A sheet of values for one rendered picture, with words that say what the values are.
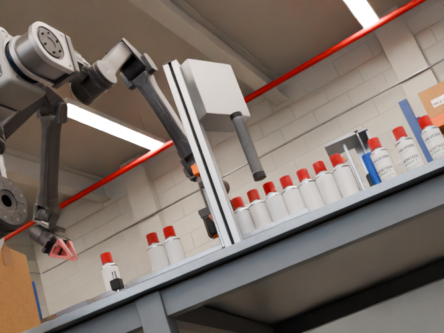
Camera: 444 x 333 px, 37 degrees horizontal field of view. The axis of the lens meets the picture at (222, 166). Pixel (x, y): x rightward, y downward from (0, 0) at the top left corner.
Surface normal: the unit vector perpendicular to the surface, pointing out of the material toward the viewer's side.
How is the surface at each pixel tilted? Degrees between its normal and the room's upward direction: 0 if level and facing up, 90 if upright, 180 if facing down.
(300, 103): 90
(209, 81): 90
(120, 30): 180
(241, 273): 90
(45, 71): 180
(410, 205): 90
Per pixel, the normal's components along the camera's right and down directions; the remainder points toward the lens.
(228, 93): 0.58, -0.49
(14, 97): 0.32, 0.87
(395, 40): -0.47, -0.20
